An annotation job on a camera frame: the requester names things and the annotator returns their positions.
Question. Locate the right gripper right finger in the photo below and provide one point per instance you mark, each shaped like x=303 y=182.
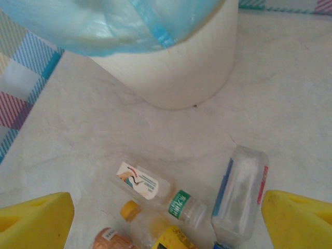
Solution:
x=290 y=228

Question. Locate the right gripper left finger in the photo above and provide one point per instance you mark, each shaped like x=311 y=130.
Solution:
x=33 y=225

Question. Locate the square clear bottle blue cap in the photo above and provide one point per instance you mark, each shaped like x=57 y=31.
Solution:
x=241 y=192

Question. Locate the brown coffee bottle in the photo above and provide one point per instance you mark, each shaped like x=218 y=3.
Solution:
x=111 y=240

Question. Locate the clear bottle crane label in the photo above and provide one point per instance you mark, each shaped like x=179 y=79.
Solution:
x=140 y=181

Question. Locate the yellow cap juice bottle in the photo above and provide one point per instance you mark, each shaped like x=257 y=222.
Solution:
x=171 y=237

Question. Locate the white round bin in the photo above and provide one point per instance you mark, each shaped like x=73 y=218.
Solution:
x=181 y=72

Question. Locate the blue plastic bin liner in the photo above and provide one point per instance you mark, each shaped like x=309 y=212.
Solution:
x=90 y=23

